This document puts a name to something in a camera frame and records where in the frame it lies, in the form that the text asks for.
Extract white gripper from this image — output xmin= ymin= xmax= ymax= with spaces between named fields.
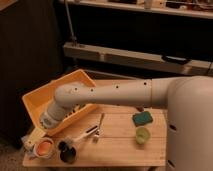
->
xmin=39 ymin=101 xmax=67 ymax=129

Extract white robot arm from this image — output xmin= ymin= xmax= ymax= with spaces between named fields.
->
xmin=40 ymin=76 xmax=213 ymax=171

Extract white paper cup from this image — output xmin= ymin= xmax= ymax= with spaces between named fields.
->
xmin=33 ymin=138 xmax=54 ymax=159

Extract dark metal cup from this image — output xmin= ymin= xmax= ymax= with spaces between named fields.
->
xmin=60 ymin=147 xmax=77 ymax=164

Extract light green cup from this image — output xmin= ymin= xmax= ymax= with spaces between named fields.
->
xmin=136 ymin=127 xmax=151 ymax=145

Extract yellow plastic bin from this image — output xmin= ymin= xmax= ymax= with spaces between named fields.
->
xmin=22 ymin=69 xmax=97 ymax=136

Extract green sponge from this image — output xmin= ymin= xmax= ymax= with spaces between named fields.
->
xmin=132 ymin=111 xmax=153 ymax=126

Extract grey vertical pole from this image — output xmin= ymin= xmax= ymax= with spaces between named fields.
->
xmin=64 ymin=0 xmax=77 ymax=46

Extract upper white shelf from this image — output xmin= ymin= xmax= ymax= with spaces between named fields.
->
xmin=59 ymin=0 xmax=213 ymax=19

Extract dish brush white handle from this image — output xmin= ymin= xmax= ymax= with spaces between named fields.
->
xmin=57 ymin=124 xmax=100 ymax=151

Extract grey metal shelf rail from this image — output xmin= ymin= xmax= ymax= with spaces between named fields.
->
xmin=63 ymin=42 xmax=213 ymax=77

